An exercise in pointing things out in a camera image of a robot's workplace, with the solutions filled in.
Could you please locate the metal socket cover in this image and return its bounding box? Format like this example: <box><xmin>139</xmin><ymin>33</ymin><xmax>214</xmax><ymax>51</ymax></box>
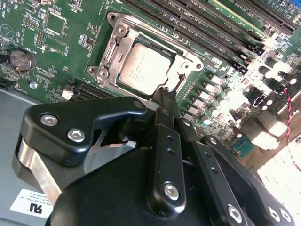
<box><xmin>100</xmin><ymin>18</ymin><xmax>197</xmax><ymax>99</ymax></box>

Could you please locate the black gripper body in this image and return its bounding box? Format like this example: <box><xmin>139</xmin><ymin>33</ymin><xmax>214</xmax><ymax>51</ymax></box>
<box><xmin>46</xmin><ymin>116</ymin><xmax>228</xmax><ymax>226</ymax></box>

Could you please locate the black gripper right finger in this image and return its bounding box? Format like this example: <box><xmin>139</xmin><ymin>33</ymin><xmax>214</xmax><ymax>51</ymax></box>
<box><xmin>169</xmin><ymin>90</ymin><xmax>297</xmax><ymax>226</ymax></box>

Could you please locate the silver CPU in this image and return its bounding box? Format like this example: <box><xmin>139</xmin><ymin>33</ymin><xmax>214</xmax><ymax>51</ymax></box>
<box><xmin>118</xmin><ymin>43</ymin><xmax>175</xmax><ymax>95</ymax></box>

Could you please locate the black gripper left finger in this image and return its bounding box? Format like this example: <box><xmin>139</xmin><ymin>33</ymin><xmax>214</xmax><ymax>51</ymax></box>
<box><xmin>11</xmin><ymin>88</ymin><xmax>188</xmax><ymax>217</ymax></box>

